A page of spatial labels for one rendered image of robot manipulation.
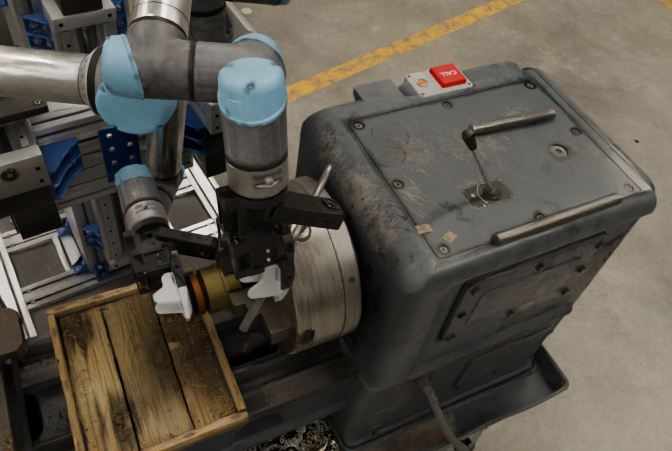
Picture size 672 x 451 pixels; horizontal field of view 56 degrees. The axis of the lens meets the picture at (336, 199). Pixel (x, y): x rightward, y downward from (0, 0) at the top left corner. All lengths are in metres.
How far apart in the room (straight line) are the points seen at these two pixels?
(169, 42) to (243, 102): 0.16
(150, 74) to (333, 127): 0.51
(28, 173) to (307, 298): 0.65
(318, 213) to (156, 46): 0.29
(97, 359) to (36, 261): 1.06
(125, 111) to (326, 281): 0.43
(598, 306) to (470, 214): 1.73
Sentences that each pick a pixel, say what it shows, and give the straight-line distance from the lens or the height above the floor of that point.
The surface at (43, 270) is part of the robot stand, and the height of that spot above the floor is 0.21.
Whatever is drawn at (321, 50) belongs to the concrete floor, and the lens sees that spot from 3.57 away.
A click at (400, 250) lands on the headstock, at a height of 1.24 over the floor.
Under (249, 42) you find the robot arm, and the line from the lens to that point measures 0.83.
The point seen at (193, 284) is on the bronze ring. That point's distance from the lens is 1.14.
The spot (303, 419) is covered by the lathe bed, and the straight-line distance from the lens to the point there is 1.48.
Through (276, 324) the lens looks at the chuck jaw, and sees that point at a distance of 1.12.
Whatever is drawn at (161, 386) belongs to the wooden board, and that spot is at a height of 0.88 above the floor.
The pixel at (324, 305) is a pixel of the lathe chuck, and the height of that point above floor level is 1.15.
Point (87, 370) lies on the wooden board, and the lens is 1.35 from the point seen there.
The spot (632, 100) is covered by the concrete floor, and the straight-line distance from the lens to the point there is 3.94.
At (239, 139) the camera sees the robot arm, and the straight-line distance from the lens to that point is 0.72.
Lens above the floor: 2.07
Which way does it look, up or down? 48 degrees down
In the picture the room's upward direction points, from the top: 11 degrees clockwise
